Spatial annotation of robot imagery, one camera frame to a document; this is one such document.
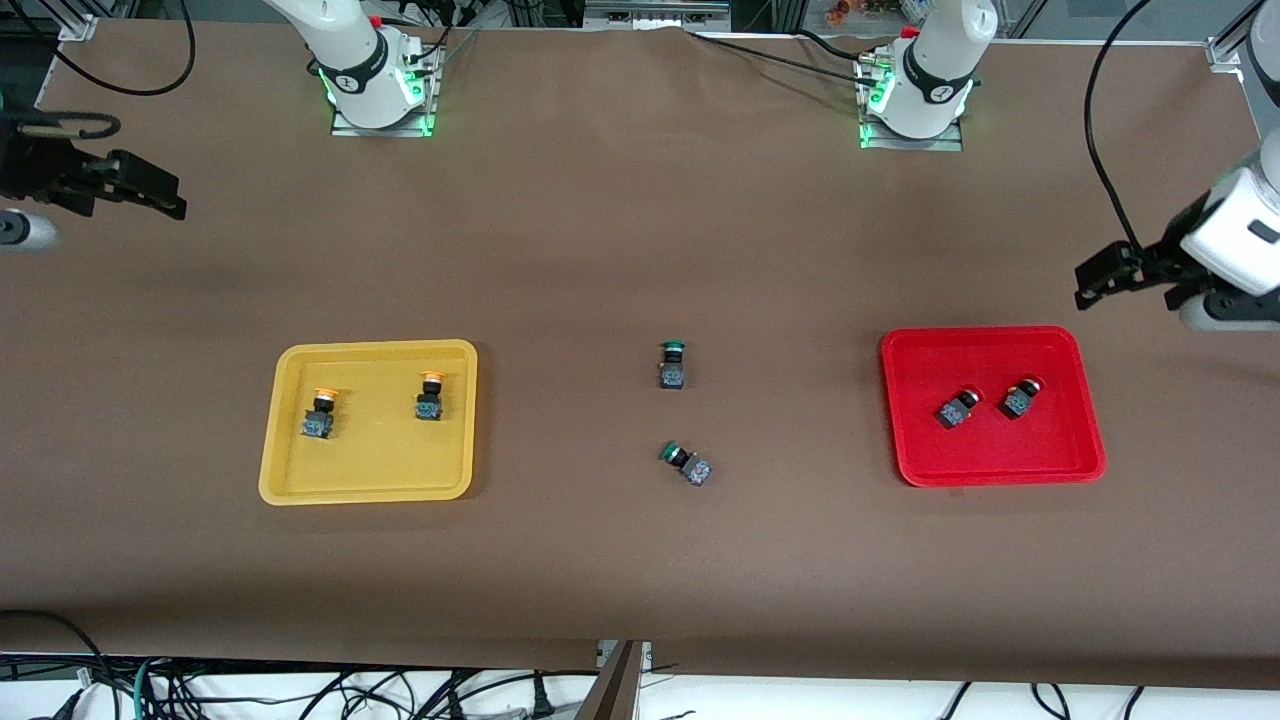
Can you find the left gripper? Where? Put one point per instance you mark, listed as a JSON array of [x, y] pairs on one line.
[[1160, 257]]

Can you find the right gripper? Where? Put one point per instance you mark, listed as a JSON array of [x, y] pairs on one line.
[[35, 165]]

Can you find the red push button switch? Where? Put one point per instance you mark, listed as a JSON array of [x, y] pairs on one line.
[[1019, 398], [957, 410]]

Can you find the yellow push button switch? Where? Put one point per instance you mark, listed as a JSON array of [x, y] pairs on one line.
[[430, 400], [320, 415]]

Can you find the red plastic tray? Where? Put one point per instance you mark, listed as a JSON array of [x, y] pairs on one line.
[[1000, 455]]

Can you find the yellow plastic tray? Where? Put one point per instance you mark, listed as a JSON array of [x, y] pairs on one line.
[[380, 470]]

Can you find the brown table cover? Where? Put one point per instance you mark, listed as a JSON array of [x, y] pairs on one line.
[[640, 560]]

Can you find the black power plug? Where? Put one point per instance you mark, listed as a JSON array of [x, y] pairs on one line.
[[542, 697]]

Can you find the aluminium frame corner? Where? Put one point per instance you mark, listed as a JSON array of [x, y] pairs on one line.
[[1225, 50], [75, 22]]

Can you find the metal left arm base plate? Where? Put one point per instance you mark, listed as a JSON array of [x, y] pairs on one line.
[[955, 140]]

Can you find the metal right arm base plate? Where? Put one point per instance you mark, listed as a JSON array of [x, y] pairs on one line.
[[425, 110]]

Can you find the green push button switch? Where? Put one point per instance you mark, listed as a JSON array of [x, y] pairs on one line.
[[672, 368], [690, 464]]

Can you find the grey metal frame bar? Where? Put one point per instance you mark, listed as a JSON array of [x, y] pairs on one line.
[[655, 12]]

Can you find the aluminium frame post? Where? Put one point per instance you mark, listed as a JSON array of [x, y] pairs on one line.
[[612, 685]]

